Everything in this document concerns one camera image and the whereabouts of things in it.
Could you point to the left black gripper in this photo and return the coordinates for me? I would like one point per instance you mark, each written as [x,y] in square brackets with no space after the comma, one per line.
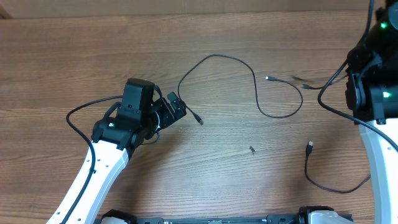
[170,116]

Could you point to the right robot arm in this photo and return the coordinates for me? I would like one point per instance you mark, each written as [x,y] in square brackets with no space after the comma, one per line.
[371,95]

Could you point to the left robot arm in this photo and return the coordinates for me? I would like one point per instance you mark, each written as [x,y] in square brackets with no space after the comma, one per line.
[130,122]

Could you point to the small black debris piece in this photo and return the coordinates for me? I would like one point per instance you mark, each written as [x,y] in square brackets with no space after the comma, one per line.
[252,150]

